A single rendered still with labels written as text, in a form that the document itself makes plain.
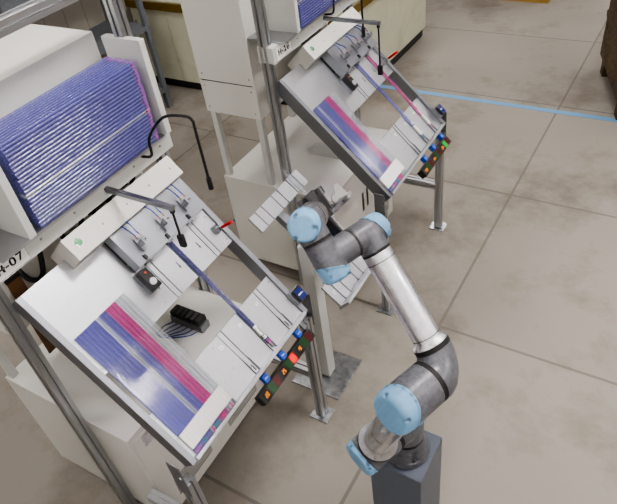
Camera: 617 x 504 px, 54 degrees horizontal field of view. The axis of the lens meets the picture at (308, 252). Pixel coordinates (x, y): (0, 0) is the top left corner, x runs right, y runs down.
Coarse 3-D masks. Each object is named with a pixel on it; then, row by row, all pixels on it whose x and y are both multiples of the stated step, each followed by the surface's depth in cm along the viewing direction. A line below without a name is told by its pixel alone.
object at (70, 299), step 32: (192, 224) 213; (96, 256) 190; (160, 256) 202; (192, 256) 209; (32, 288) 176; (64, 288) 181; (96, 288) 186; (128, 288) 192; (160, 288) 198; (64, 320) 178
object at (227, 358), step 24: (264, 288) 220; (264, 312) 217; (288, 312) 223; (216, 336) 203; (240, 336) 208; (216, 360) 200; (240, 360) 205; (264, 360) 210; (240, 384) 202; (168, 432) 184
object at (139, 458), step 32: (192, 288) 258; (160, 320) 246; (224, 320) 241; (192, 352) 231; (32, 384) 228; (64, 384) 226; (256, 384) 274; (96, 416) 214; (128, 416) 212; (64, 448) 257; (128, 448) 207; (160, 448) 221; (128, 480) 235; (160, 480) 226
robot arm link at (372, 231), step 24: (384, 216) 148; (360, 240) 144; (384, 240) 147; (384, 264) 146; (384, 288) 148; (408, 288) 147; (408, 312) 147; (432, 336) 147; (432, 360) 146; (456, 360) 148; (456, 384) 147
